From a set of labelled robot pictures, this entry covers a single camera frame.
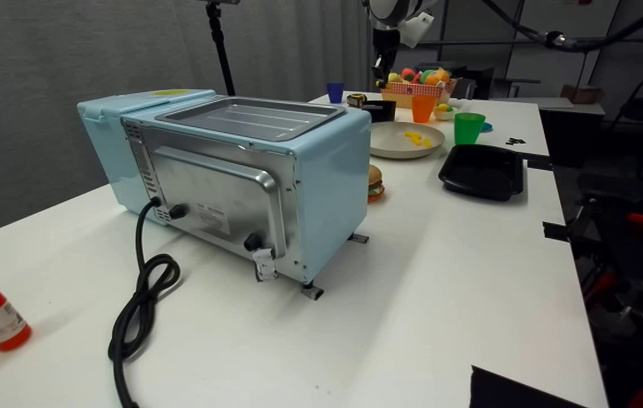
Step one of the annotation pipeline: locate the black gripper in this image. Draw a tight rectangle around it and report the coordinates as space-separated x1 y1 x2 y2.
371 28 404 92

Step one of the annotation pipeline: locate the beige plate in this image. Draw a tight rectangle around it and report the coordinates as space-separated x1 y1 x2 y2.
368 120 449 164

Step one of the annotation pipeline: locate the black plastic tray bin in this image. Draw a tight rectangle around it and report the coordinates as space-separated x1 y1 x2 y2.
438 144 527 204

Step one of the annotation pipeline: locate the pink toy fruit basket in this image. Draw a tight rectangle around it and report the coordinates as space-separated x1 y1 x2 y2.
380 71 460 110

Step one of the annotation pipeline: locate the small black box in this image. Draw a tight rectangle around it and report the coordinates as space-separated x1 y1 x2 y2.
359 99 400 124

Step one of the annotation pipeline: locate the orange cup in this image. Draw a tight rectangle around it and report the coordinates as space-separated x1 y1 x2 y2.
411 89 441 124

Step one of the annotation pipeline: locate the orange yellow toy fruit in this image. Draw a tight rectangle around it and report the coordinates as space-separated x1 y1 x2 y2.
419 67 455 87

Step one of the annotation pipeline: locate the yellow toy fry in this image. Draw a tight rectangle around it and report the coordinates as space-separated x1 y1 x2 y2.
401 130 436 150

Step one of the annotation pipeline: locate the yellow green toy fruit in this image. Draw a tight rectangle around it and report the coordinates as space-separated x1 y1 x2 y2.
432 99 457 124

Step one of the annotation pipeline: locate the green cup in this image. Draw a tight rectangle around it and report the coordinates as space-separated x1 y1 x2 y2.
453 111 488 147

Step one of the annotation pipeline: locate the toy burger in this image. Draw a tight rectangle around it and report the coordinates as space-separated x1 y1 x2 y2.
368 164 390 204

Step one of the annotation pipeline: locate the light blue toaster oven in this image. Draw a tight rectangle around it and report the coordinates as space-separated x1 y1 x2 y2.
75 87 373 302

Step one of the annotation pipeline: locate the black tripod pole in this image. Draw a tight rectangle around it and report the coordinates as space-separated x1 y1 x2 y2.
204 0 240 97

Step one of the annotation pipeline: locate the black tape strip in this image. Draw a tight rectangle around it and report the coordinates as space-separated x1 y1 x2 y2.
523 155 556 173
541 221 577 246

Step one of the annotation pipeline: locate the brown cardboard box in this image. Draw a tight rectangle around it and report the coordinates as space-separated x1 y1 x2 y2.
559 82 608 107

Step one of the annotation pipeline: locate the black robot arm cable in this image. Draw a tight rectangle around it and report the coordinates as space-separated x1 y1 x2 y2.
483 0 643 55

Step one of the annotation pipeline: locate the black toaster power cord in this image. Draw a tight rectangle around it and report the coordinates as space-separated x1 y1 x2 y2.
106 197 184 408

